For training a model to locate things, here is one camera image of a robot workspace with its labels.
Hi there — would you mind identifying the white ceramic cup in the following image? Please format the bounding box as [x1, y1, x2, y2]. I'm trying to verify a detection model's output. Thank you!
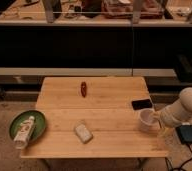
[138, 109, 160, 132]

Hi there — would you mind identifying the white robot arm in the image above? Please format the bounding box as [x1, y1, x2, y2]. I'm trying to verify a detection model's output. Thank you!
[153, 87, 192, 128]

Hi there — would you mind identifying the red chili pepper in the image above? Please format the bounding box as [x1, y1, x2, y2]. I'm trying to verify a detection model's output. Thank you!
[81, 82, 87, 98]

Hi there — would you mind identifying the wooden folding table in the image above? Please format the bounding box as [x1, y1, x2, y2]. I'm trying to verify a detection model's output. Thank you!
[21, 77, 168, 158]

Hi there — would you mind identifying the black smartphone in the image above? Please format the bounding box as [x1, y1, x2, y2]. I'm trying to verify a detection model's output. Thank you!
[131, 99, 153, 110]

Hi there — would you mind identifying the green plate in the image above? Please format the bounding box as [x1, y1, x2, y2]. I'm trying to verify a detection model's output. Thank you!
[9, 110, 47, 142]

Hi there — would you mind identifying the long metal shelf bench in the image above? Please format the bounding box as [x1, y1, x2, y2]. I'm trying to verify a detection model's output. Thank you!
[0, 0, 192, 76]

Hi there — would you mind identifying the white plastic bottle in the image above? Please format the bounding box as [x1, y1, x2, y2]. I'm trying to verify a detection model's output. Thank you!
[14, 116, 35, 149]

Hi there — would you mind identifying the black power adapter box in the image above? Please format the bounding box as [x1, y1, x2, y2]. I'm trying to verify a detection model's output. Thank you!
[176, 125, 192, 144]

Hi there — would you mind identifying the black cable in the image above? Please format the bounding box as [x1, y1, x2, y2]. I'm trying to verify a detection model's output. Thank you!
[164, 142, 192, 171]

